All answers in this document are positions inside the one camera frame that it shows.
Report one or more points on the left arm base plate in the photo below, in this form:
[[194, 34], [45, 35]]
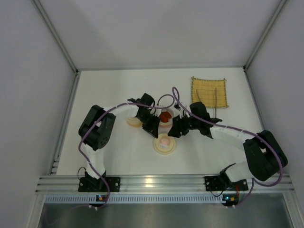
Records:
[[89, 184]]

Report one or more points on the aluminium mounting rail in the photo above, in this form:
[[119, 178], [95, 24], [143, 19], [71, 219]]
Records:
[[138, 184]]

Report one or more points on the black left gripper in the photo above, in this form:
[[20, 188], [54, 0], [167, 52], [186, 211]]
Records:
[[149, 121]]

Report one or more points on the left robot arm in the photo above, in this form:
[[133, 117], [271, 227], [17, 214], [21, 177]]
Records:
[[96, 130]]

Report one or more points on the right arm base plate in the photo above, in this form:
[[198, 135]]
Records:
[[218, 183]]

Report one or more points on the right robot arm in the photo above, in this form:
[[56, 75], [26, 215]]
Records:
[[264, 156]]

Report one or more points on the cream lid pink valve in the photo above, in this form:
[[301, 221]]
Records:
[[164, 144]]

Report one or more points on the steel food tongs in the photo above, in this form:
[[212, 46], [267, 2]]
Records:
[[215, 100]]

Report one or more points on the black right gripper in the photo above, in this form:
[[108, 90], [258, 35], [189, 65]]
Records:
[[183, 124]]

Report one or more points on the slotted cable duct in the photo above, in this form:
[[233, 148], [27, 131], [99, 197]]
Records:
[[132, 198]]

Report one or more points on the cream lunch box lid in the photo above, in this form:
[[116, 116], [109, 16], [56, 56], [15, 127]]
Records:
[[134, 122]]

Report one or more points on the pink lunch box bowl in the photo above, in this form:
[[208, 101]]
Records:
[[169, 124]]

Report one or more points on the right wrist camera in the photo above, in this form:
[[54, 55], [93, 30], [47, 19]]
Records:
[[178, 108]]

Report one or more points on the woven bamboo tray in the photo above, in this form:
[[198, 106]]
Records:
[[206, 91]]

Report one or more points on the orange fried chicken wing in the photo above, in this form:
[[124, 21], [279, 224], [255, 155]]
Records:
[[165, 117]]

